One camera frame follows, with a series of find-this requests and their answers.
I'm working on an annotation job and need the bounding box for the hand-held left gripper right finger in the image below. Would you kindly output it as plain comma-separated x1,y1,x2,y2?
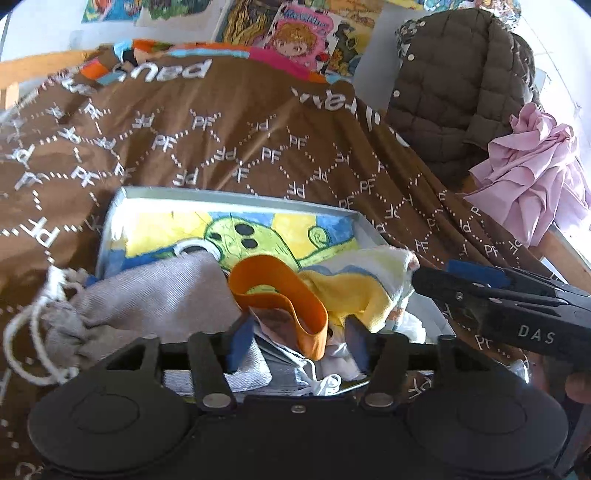
345,318,498,411

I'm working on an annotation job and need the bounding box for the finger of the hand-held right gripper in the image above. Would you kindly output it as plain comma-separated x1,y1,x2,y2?
444,260,570,297
411,267,513,325

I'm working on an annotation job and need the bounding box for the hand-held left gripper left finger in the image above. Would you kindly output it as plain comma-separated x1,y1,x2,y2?
92,318,256,412

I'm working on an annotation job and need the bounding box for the yellow striped cloth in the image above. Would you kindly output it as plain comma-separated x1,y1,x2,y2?
298,244,422,334

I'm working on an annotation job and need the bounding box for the orange elastic band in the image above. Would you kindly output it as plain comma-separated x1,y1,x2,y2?
228,254,330,361

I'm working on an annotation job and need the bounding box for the grey drawstring pouch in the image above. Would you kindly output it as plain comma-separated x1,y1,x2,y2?
4,251,246,387

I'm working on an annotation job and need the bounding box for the grey tray box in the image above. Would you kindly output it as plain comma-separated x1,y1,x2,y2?
95,186,455,398

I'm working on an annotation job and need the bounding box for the person's right hand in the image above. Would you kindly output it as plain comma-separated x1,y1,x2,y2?
564,369,591,403

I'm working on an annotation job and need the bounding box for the grey knit cloth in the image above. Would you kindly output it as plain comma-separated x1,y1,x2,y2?
161,318,278,398

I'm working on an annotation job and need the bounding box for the white face mask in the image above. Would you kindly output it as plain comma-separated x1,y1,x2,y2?
263,332,343,398

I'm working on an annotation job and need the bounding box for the pink cloth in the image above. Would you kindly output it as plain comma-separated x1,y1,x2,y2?
464,102,591,248

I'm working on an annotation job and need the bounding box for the brown quilted jacket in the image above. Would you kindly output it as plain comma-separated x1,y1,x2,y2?
385,9,542,191

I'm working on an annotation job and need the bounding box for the brown printed blanket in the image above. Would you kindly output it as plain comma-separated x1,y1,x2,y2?
0,44,591,480

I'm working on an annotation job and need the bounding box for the group of colourful wall drawings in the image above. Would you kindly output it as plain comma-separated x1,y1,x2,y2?
81,0,523,80

